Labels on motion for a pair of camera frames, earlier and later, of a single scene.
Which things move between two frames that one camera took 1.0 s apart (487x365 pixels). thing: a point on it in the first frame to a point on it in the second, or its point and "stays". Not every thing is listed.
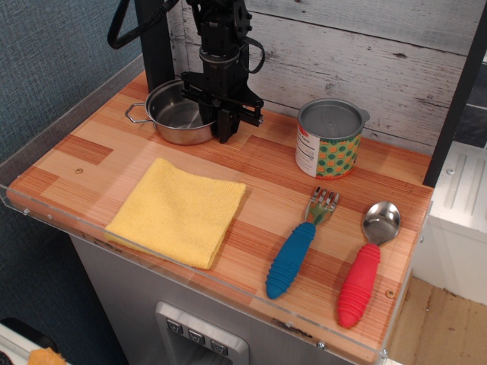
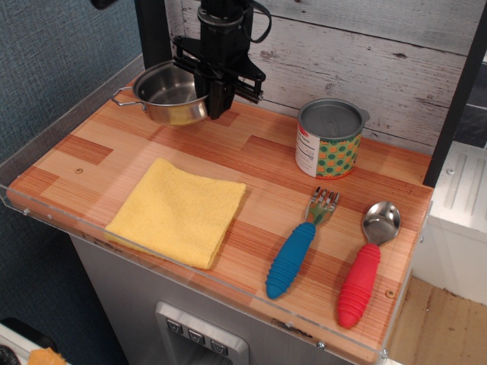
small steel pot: [176, 118] to [167, 92]
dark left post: [156, 46] stays
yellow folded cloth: [178, 214] stays
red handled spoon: [380, 222] stays
